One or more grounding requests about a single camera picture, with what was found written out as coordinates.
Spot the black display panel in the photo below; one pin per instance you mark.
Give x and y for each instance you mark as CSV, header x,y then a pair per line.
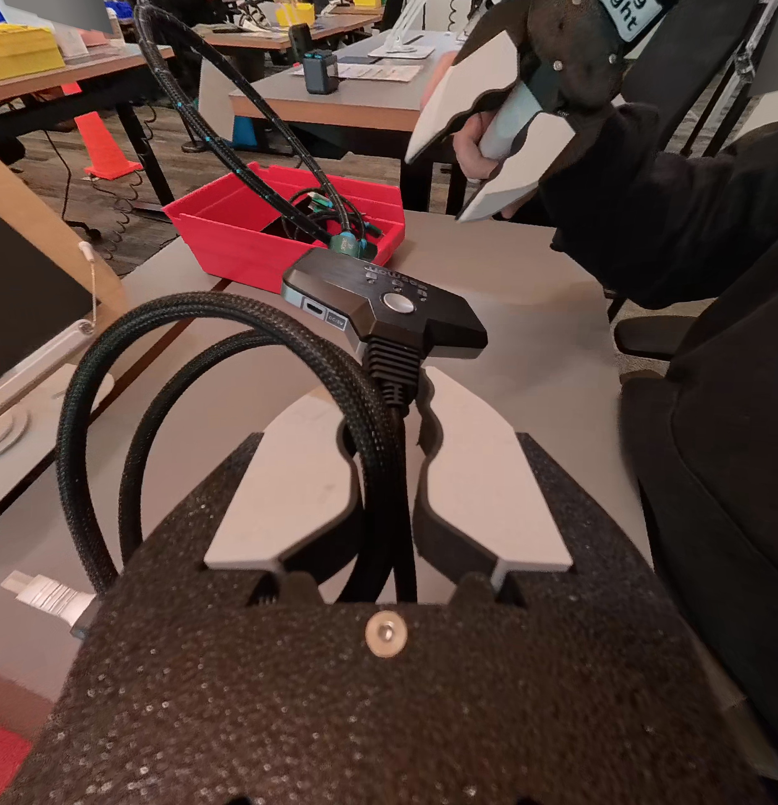
x,y
24,302

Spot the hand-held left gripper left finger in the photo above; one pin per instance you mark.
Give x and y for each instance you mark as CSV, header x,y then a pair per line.
x,y
282,497

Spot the person's right forearm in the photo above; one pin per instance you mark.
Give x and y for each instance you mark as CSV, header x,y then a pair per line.
x,y
647,207

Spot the black video switch box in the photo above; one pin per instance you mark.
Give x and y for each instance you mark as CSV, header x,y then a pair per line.
x,y
338,283

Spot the yellow storage bins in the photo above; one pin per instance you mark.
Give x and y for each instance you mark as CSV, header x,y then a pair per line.
x,y
24,53

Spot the blue storage bins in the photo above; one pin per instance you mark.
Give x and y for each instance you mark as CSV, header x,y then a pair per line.
x,y
121,9

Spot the black office chair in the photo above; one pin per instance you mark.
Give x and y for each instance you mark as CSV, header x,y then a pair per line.
x,y
709,534

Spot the long wooden-edged table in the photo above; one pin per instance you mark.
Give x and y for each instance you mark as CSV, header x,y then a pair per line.
x,y
99,72

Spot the white stand base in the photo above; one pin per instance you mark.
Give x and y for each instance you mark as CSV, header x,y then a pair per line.
x,y
36,371

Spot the grey desk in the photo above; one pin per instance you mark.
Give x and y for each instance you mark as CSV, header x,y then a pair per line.
x,y
552,314

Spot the white desk stand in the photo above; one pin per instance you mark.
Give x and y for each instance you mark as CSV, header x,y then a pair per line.
x,y
401,50

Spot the white paper sheet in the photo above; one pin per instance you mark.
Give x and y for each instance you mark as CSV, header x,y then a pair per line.
x,y
376,71

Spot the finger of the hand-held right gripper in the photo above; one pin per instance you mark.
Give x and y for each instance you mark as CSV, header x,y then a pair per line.
x,y
470,75
527,163

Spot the black and blue box device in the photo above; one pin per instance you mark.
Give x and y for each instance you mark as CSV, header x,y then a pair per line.
x,y
319,74

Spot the red ridged bin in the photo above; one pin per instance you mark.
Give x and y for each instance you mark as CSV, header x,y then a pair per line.
x,y
2,767

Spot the blue bin under table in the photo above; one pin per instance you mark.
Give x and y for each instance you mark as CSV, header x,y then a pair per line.
x,y
247,132

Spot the grey-top table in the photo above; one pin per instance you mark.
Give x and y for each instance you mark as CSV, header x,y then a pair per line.
x,y
363,94

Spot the person's right hand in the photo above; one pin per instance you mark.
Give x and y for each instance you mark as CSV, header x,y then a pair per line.
x,y
467,157

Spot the far wooden table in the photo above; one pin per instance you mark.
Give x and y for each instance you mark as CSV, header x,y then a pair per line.
x,y
288,34

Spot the orange traffic cone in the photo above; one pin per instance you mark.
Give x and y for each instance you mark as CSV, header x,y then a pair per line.
x,y
102,151

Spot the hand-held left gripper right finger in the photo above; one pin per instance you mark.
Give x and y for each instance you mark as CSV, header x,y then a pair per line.
x,y
483,490

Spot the wooden panel support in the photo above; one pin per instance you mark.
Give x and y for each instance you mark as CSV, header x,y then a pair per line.
x,y
43,229

